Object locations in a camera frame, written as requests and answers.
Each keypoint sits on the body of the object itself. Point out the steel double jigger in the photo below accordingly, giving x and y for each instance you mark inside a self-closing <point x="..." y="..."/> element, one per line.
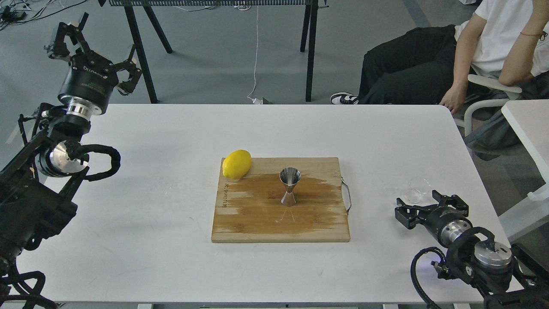
<point x="290" y="177"/>

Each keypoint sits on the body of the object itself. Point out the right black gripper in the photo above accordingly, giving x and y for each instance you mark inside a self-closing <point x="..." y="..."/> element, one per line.
<point x="445" y="222"/>

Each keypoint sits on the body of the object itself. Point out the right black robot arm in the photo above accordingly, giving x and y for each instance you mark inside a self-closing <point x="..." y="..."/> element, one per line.
<point x="507" y="278"/>

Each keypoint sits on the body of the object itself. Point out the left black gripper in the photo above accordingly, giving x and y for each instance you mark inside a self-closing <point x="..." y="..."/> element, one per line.
<point x="86" y="78"/>

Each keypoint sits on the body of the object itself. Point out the yellow lemon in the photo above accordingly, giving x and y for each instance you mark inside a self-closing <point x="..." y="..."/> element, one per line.
<point x="236" y="164"/>

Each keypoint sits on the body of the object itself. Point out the small clear glass cup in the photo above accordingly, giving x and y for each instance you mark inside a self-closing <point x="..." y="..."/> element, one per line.
<point x="417" y="188"/>

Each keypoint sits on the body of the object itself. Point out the wooden cutting board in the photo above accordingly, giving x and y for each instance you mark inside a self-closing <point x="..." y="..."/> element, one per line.
<point x="250" y="210"/>

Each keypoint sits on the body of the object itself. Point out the white side table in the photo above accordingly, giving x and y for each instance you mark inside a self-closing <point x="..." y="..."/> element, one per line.
<point x="530" y="121"/>

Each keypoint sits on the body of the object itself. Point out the seated person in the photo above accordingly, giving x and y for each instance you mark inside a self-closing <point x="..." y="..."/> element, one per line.
<point x="504" y="40"/>

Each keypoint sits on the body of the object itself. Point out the white office chair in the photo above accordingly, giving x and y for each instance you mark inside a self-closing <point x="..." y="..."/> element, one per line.
<point x="486" y="132"/>

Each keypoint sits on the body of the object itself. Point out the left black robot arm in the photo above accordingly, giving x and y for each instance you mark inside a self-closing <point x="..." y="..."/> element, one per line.
<point x="39" y="183"/>

